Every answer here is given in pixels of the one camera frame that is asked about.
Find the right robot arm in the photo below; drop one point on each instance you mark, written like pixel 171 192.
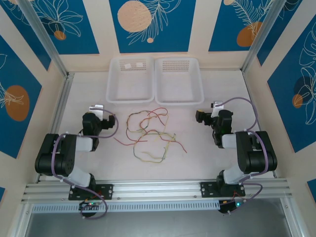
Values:
pixel 256 158

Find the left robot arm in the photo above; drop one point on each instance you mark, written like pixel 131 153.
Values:
pixel 61 153

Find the white plastic basket with stickers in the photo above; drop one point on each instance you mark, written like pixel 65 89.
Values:
pixel 128 91

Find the white plastic basket plain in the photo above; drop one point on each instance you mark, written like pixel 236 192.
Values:
pixel 177 86

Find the white sticker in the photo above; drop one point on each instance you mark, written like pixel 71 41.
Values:
pixel 127 66

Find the grey metal panel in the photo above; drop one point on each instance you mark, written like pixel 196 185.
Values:
pixel 158 224

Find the left wrist camera box silver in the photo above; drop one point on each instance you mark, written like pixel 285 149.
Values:
pixel 97 109

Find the wrist camera box silver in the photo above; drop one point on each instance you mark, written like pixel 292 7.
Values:
pixel 217 106
pixel 97 109

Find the right wrist camera box silver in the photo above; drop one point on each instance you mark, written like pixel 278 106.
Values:
pixel 217 106

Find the aluminium side rail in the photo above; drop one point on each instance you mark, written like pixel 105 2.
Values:
pixel 64 98
pixel 247 81

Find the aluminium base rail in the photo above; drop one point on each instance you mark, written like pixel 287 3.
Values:
pixel 158 187

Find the aluminium frame post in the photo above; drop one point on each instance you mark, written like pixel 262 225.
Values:
pixel 41 32
pixel 262 32

